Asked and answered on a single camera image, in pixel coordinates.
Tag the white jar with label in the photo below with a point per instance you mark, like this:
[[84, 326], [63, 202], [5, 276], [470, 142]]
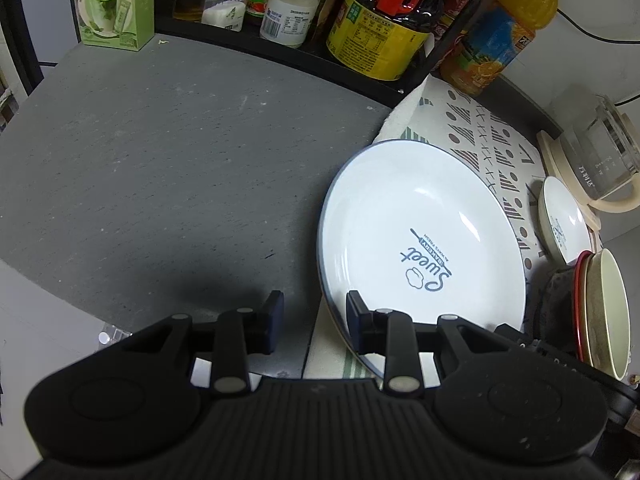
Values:
[[290, 15]]

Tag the orange juice bottle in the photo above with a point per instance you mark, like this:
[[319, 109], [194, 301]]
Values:
[[520, 5]]

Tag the black metal shelf rack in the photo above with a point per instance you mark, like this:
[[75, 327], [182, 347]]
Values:
[[300, 62]]

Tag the white plate blue print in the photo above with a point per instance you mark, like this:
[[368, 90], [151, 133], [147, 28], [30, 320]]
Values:
[[562, 220], [390, 210]]

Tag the small clear plastic piece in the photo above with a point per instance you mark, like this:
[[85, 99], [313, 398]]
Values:
[[112, 336]]

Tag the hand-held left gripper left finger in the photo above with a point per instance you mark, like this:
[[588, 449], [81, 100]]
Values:
[[270, 320]]

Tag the green drink mix box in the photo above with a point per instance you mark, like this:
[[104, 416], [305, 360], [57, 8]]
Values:
[[112, 5]]

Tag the patterned fringed table cloth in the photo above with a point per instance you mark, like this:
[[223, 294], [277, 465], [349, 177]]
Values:
[[480, 130]]

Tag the cream kettle base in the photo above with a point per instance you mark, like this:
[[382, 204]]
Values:
[[550, 152]]

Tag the dark oil bottle yellow label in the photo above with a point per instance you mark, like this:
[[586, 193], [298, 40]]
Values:
[[370, 35]]

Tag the red and black bowl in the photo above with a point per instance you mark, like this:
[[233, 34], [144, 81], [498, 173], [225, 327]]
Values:
[[580, 310]]

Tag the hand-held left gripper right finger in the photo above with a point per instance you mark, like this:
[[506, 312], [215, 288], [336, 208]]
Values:
[[357, 322]]

